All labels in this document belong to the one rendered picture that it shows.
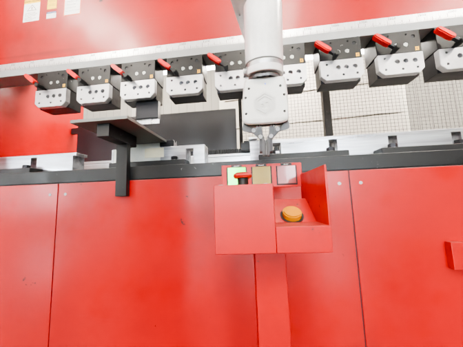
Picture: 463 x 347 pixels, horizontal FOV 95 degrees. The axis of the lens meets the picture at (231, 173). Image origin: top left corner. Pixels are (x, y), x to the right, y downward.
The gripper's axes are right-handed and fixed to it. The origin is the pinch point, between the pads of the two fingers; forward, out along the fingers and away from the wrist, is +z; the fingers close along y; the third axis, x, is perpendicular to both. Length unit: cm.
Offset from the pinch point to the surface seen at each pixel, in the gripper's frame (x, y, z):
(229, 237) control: -15.2, -6.5, 15.7
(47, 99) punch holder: 29, -93, -26
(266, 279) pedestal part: -11.2, -0.3, 25.3
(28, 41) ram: 34, -107, -54
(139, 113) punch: 33, -53, -18
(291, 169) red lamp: 4.1, 5.9, 5.5
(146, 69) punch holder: 34, -49, -36
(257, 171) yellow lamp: 3.0, -2.4, 5.6
